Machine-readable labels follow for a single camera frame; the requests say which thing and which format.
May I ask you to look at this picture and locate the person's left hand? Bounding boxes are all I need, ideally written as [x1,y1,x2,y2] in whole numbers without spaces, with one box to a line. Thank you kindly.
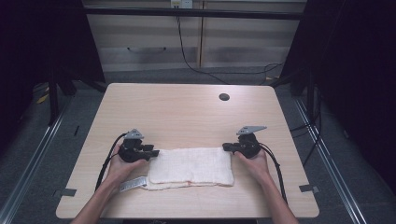
[106,144,149,189]

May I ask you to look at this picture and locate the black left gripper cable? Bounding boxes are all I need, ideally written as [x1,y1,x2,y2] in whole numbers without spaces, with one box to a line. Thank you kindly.
[94,133,129,191]

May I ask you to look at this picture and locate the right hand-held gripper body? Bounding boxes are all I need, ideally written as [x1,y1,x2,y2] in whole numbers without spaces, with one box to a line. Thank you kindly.
[235,125,268,160]

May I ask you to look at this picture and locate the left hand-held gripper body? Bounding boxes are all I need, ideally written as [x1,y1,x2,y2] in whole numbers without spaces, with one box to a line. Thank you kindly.
[118,128,148,163]

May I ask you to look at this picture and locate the black curtain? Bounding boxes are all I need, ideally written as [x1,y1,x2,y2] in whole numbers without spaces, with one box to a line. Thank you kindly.
[0,0,106,153]
[279,0,396,195]

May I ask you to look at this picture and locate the grey tape strip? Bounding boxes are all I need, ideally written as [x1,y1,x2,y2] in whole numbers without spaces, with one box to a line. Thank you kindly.
[60,188,78,198]
[298,184,320,194]

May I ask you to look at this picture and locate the white cabinet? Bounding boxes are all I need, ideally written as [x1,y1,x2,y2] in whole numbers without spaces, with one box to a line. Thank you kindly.
[81,0,308,73]

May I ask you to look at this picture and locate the black horizontal frame bar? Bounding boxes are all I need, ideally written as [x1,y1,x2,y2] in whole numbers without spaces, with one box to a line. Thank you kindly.
[83,7,308,21]

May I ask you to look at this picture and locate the person's right hand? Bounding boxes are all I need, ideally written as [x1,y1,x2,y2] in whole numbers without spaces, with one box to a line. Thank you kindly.
[233,148,272,186]

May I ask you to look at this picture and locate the black metal stand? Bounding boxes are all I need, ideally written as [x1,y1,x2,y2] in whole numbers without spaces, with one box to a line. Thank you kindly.
[47,72,78,127]

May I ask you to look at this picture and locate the black cabinet handle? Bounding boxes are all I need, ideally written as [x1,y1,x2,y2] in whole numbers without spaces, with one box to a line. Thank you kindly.
[126,46,168,53]

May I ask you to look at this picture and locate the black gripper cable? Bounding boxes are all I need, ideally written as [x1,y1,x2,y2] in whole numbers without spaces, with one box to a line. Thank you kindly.
[258,142,289,205]
[94,133,129,191]

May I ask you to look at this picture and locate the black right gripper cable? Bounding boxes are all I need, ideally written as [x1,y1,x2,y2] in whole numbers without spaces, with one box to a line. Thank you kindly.
[258,142,289,205]

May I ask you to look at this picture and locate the metal floor rail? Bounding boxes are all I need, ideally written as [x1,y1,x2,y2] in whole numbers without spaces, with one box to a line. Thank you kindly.
[0,98,75,224]
[293,97,369,224]

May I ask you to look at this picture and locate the black floor cables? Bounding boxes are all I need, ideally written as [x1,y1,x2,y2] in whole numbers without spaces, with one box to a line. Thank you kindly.
[289,87,323,166]

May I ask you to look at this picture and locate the white towel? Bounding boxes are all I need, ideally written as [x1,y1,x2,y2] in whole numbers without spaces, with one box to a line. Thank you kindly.
[119,147,235,193]

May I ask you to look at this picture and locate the white wall outlet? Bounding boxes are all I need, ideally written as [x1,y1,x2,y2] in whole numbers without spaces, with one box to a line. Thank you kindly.
[170,0,194,9]

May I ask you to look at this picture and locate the long black power cable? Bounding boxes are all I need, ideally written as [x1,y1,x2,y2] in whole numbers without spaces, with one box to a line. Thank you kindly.
[176,7,285,86]

